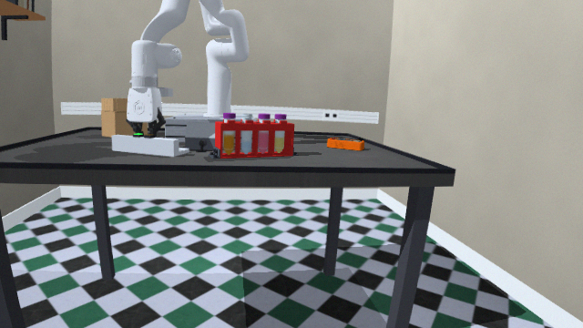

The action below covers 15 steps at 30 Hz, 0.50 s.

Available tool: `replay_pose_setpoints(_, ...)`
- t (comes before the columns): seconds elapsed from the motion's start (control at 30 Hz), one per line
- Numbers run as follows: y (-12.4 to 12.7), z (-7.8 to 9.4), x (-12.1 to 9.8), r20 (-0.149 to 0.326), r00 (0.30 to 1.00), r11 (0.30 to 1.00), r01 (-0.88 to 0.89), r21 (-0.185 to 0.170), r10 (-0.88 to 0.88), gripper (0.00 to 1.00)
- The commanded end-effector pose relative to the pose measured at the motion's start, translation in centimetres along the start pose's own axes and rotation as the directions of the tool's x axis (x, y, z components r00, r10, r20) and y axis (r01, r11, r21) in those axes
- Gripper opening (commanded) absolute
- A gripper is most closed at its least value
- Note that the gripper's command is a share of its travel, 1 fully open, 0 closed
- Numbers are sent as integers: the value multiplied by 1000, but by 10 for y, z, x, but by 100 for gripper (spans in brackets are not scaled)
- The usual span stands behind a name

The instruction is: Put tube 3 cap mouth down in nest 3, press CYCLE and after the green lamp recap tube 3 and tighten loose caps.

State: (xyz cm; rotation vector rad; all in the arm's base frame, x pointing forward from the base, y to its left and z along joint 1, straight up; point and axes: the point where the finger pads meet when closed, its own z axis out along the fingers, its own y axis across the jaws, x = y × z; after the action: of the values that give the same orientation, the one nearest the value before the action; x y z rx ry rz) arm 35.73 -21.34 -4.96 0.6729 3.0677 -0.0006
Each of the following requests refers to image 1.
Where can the brown cardboard box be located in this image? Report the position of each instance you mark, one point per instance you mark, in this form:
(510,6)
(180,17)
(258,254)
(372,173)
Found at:
(113,118)

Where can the orange digital multimeter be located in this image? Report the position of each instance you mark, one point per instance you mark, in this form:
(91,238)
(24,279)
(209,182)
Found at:
(340,143)

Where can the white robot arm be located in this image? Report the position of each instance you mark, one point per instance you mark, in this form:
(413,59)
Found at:
(148,56)

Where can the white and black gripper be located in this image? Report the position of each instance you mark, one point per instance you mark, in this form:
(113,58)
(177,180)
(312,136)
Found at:
(143,106)

